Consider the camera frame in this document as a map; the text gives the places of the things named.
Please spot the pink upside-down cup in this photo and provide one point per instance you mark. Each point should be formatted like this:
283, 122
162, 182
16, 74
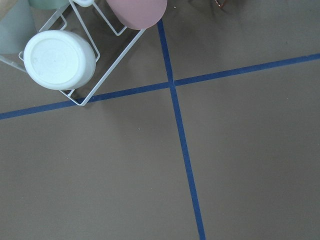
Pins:
138, 14

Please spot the white upside-down cup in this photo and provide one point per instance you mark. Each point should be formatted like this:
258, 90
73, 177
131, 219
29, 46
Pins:
59, 60

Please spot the green upside-down cup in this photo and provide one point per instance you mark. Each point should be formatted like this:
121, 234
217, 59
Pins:
48, 4

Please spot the grey-green upside-down cup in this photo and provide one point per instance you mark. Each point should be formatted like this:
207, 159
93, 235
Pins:
17, 25

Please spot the white wire cup rack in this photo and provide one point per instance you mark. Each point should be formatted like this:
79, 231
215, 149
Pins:
92, 20

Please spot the copper wire bottle rack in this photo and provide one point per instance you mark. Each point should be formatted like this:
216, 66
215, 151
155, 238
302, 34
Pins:
220, 3

